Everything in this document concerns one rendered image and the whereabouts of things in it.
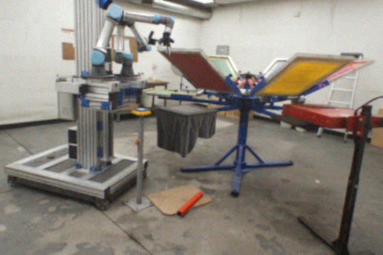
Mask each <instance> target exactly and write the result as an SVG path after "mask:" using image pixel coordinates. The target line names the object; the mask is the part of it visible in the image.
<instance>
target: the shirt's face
mask: <svg viewBox="0 0 383 255"><path fill-rule="evenodd" d="M184 105H186V106H189V107H194V108H197V109H205V110H202V111H194V112H189V113H187V112H184V111H179V110H177V109H169V108H168V107H178V106H184ZM158 108H160V109H167V110H170V111H174V112H177V113H184V114H191V113H202V112H207V111H215V110H217V109H209V108H206V107H201V106H197V105H193V104H182V105H172V106H166V107H158Z"/></svg>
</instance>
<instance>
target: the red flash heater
mask: <svg viewBox="0 0 383 255"><path fill-rule="evenodd" d="M322 107H329V108H335V109H338V110H340V111H335V109H328V108H322ZM282 108H283V113H284V114H287V115H289V116H292V117H294V118H299V119H301V120H305V121H307V122H310V123H312V124H317V125H319V126H322V127H325V128H327V129H346V132H356V127H357V124H358V117H359V116H358V115H360V112H358V111H357V113H358V115H357V116H355V115H353V114H354V112H355V111H353V110H350V109H342V108H340V107H334V106H331V105H327V104H300V103H283V106H282ZM371 117H372V118H371V124H372V126H373V129H378V128H379V124H375V122H376V121H378V122H380V120H381V117H380V116H375V115H372V116H371Z"/></svg>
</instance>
